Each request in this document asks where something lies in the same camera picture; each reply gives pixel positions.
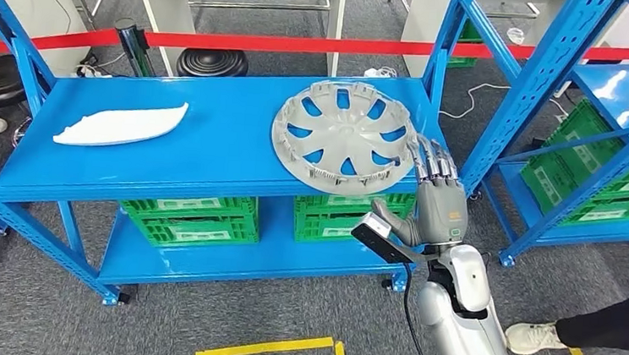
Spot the white plastic car part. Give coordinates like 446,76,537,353
52,92,189,155

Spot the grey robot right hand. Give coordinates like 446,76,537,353
368,130,476,253

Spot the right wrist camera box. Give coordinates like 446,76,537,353
347,211,432,269

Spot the black camera cable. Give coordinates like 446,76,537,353
397,262,448,355

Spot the white table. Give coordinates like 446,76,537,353
381,0,566,90
123,0,347,90

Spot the black stanchion post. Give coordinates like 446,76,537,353
110,17,161,79

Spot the green plastic crate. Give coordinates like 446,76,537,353
538,96,629,199
446,17,482,73
130,206,262,256
118,186,261,230
292,202,415,252
516,156,629,232
293,184,418,221

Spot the white power strip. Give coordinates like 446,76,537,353
74,63,116,81

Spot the white floor cable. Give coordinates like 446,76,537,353
438,78,572,129

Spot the red barrier belt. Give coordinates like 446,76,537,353
0,0,629,107

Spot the silver wheel hubcap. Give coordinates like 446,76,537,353
266,75,426,203

